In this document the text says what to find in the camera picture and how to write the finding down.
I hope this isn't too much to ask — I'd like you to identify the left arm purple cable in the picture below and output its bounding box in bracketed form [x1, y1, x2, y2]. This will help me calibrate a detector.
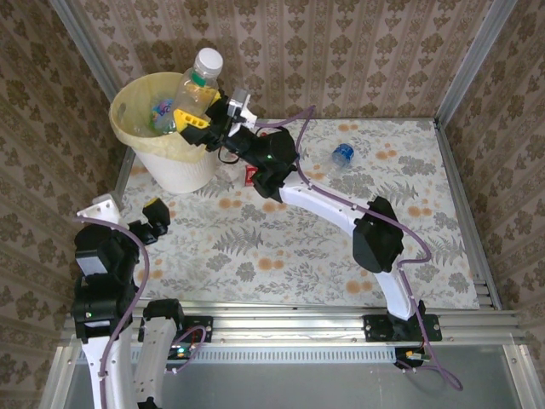
[74, 217, 209, 409]

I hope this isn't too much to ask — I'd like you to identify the white plastic bin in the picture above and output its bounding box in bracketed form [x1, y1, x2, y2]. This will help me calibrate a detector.
[108, 71, 222, 195]

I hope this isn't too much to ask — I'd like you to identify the aluminium front frame rail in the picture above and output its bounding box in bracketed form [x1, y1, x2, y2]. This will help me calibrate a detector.
[59, 304, 527, 347]

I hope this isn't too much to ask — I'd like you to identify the squat blue label bottle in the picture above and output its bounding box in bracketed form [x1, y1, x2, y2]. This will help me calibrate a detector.
[317, 143, 357, 174]

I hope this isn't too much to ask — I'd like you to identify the floral patterned table cover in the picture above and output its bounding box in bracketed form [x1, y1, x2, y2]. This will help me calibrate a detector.
[91, 118, 485, 310]

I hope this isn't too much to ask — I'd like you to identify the grey metal base panel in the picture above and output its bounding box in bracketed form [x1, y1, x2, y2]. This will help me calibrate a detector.
[40, 344, 544, 409]

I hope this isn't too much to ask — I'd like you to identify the crushed bottle purple blue label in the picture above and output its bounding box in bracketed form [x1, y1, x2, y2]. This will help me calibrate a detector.
[148, 97, 178, 134]

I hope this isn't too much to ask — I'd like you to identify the aluminium side rail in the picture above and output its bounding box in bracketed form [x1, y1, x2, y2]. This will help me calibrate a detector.
[79, 135, 138, 314]
[433, 120, 504, 312]

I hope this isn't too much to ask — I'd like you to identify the aluminium corner post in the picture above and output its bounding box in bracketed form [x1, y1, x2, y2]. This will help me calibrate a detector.
[49, 0, 129, 101]
[433, 0, 519, 129]

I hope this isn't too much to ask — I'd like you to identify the bottle green white label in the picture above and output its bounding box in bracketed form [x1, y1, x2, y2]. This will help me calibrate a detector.
[172, 47, 226, 129]

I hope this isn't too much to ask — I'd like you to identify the grey slotted cable duct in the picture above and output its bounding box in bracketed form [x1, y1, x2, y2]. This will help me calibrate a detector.
[178, 347, 401, 364]

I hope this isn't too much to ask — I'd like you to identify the black connector box yellow plug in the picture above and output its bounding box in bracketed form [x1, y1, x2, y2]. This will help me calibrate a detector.
[393, 347, 432, 370]

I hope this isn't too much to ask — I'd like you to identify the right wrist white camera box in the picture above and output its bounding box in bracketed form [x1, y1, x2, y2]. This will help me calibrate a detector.
[225, 87, 260, 128]

